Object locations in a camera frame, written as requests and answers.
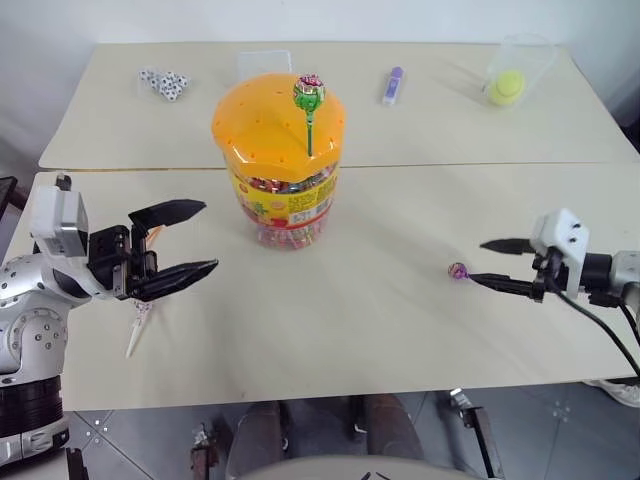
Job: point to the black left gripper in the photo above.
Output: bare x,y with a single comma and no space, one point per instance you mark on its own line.
107,260

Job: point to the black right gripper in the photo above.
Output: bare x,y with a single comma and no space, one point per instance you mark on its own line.
550,277

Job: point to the lollipop with orange stick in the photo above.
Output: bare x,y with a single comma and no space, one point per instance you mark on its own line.
158,230

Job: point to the purple lollipop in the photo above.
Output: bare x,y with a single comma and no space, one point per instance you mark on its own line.
457,271

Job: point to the lollipop with white stick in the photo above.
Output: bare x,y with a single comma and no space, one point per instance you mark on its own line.
134,337

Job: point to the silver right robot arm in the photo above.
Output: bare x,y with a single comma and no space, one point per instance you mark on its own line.
625,272

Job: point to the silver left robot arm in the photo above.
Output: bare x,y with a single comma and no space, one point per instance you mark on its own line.
35,320

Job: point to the clear lollipop jar yellow label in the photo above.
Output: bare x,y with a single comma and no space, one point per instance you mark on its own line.
285,205

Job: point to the orange jar lid with holes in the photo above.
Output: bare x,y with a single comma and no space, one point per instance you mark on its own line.
265,130

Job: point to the black and white dice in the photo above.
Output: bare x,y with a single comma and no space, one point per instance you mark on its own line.
171,76
173,95
154,75
155,85
180,80
165,91
145,76
163,81

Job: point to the rusty metal table leg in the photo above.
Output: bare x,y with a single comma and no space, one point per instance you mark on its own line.
76,465
480,435
204,457

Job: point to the yellow tennis ball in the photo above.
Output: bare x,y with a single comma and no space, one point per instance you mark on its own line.
507,88

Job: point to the green wrapped lollipop green stick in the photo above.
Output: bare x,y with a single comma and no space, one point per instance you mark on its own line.
307,92

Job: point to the clear plastic box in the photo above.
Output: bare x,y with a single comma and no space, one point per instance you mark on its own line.
264,62

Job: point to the dark rounded shape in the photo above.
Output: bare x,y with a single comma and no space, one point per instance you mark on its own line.
257,435

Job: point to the clear plastic cup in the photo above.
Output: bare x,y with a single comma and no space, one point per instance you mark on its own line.
530,55

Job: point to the purple and white glue stick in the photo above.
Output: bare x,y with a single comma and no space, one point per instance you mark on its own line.
393,86

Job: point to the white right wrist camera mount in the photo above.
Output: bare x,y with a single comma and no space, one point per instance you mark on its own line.
567,240

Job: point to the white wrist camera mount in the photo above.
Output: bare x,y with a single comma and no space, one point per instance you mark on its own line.
55,220
567,240

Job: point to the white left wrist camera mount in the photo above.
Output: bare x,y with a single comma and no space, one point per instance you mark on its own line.
55,220

